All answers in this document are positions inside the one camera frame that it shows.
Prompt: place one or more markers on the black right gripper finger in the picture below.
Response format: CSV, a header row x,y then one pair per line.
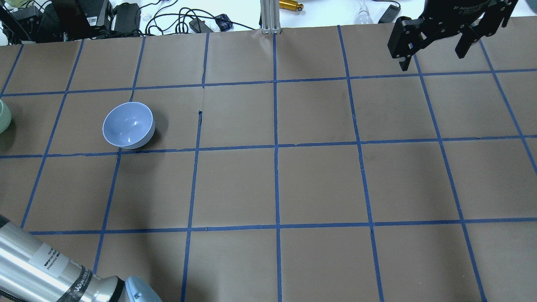
x,y
468,38
404,63

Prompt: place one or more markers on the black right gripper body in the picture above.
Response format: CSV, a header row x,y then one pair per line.
x,y
455,11

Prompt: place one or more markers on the blue bowl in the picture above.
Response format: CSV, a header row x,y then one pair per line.
x,y
129,126

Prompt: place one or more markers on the green bowl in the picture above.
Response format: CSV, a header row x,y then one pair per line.
x,y
5,116

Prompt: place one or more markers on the aluminium frame post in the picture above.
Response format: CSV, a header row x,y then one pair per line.
x,y
270,22

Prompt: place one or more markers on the gold cylinder tool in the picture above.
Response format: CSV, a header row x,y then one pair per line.
x,y
291,5

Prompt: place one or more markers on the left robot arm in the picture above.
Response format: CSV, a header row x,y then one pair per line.
x,y
33,271

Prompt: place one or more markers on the black power brick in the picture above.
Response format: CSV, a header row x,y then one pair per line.
x,y
127,17

